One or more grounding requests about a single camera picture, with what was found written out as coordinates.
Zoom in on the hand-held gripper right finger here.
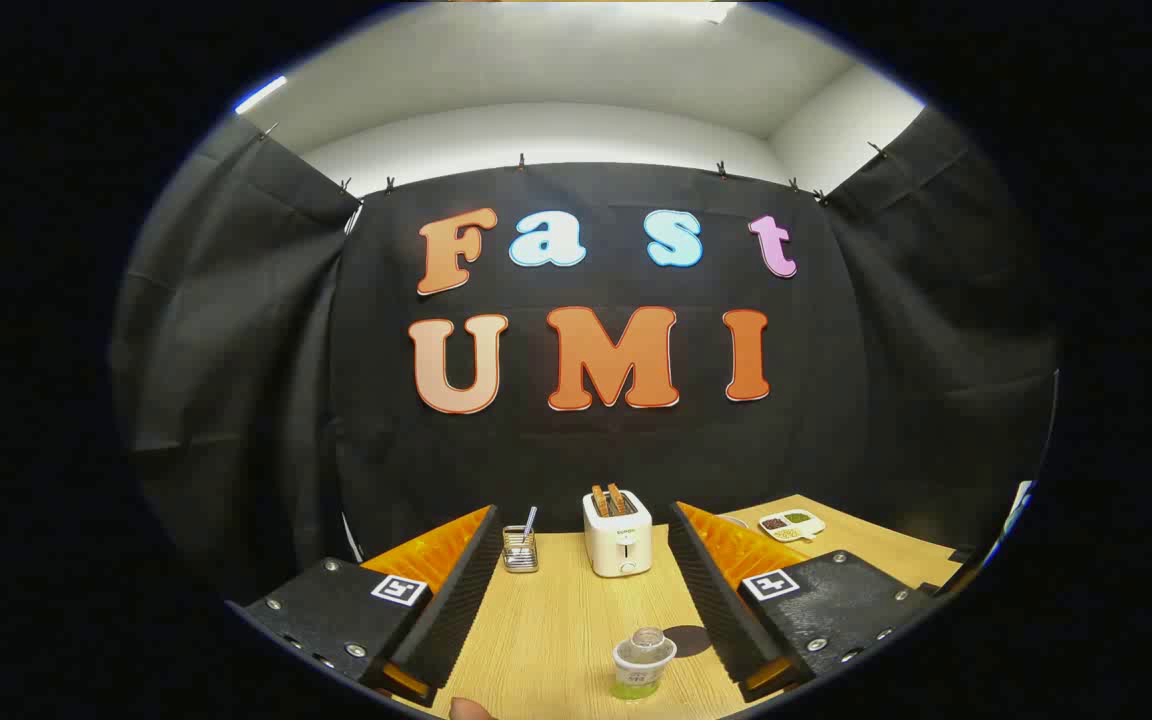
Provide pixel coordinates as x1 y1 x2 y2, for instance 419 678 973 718
668 500 940 702

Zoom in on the wooden table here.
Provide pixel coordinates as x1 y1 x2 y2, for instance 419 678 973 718
361 493 967 720

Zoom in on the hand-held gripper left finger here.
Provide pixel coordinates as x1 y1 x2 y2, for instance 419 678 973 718
226 505 505 708

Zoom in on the dark brown round coaster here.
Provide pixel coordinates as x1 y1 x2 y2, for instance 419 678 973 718
661 625 712 659

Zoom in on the white toaster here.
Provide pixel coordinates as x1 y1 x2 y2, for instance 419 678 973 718
582 488 654 578

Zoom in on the wire mesh holder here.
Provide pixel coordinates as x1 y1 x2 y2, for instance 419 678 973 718
502 525 540 573

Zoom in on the white divided seasoning dish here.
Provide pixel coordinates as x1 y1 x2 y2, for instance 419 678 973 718
758 509 827 543

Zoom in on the clear juice bottle white label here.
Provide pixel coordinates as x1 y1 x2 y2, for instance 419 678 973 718
612 627 678 700

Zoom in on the black backdrop cloth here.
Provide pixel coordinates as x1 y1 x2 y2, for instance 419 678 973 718
111 105 1062 601

